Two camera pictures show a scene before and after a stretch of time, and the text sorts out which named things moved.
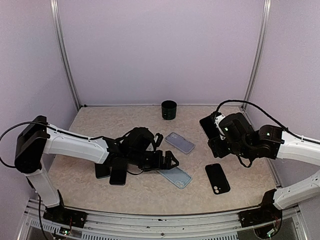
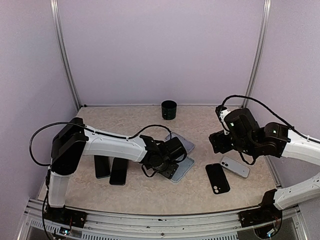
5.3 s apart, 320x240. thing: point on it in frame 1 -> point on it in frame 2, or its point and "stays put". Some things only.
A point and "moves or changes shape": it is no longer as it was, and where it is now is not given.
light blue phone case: (176, 176) moves or changes shape
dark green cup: (168, 109) stays put
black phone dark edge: (118, 176) stays put
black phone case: (217, 178) stays put
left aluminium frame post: (58, 31) stays put
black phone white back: (208, 126) -> (235, 167)
